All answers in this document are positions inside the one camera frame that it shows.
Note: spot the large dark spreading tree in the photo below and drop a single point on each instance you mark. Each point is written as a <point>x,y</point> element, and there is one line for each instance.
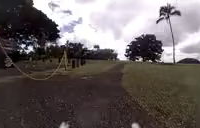
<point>21,23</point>

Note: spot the wide green grass lawn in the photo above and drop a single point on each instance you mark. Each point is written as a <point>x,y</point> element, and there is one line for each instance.
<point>168,90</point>

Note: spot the tall palm tree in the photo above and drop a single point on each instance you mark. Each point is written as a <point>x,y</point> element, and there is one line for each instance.
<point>168,11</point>

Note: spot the row of dark trees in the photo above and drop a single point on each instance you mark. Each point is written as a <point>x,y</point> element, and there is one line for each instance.
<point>101,54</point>

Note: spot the robot's own part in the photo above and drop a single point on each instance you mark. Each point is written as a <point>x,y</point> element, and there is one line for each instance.
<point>64,125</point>
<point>135,125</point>

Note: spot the low dark mound bush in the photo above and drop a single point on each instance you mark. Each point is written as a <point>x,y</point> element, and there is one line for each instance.
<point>189,61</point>

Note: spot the grass strip beside path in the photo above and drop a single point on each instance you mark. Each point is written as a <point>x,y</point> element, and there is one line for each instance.
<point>91,66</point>

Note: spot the dark asphalt path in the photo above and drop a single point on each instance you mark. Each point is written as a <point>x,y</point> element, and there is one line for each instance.
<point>88,96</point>

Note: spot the dark round tree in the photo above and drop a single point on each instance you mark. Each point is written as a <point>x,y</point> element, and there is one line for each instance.
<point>144,48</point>

